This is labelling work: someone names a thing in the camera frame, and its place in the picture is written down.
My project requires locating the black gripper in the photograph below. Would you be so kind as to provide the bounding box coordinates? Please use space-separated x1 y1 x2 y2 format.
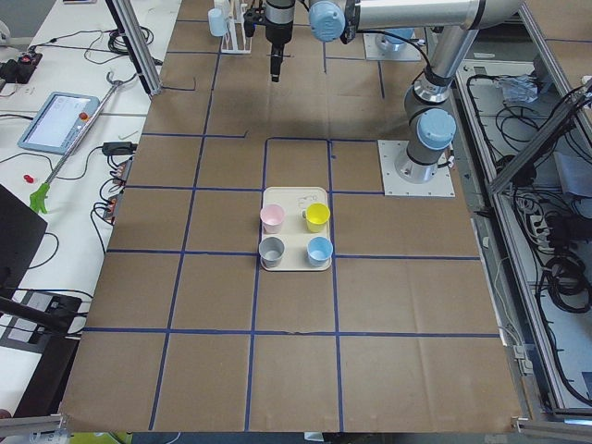
265 0 295 82

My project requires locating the light blue cup front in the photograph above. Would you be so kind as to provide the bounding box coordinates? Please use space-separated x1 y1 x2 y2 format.
207 8 228 37

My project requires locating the light blue cup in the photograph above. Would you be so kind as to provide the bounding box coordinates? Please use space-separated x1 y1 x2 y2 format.
307 236 333 267
207 8 228 37

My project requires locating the white ikea cup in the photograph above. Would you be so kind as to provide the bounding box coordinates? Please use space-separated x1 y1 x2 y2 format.
214 0 235 19

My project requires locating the pink ikea cup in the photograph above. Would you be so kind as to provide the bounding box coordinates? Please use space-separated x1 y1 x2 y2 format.
260 203 285 234

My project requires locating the yellow ikea cup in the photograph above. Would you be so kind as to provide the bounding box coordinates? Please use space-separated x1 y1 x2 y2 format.
304 203 330 233

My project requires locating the grey ikea cup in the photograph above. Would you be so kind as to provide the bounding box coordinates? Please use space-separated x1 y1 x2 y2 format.
258 236 285 269

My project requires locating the light blue cup rear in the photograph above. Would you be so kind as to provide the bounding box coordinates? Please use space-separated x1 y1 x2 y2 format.
307 236 333 267

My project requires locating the cream plastic tray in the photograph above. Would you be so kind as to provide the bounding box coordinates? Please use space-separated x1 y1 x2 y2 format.
259 187 332 271

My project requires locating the teach pendant tablet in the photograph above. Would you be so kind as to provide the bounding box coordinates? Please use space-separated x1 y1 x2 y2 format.
18 92 100 154

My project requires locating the black monitor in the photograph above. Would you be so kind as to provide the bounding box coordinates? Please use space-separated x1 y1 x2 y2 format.
0 185 47 299

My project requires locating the white wire cup rack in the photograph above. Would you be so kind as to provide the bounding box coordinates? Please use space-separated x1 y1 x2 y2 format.
219 0 252 55

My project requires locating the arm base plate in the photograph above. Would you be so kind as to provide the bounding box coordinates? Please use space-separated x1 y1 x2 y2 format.
364 33 422 62
377 140 455 199

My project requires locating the aluminium frame post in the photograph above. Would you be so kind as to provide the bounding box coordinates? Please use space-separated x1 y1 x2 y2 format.
105 0 162 97

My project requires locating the green handled reach grabber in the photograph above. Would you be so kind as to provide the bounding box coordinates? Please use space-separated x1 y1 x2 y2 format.
30 71 137 214

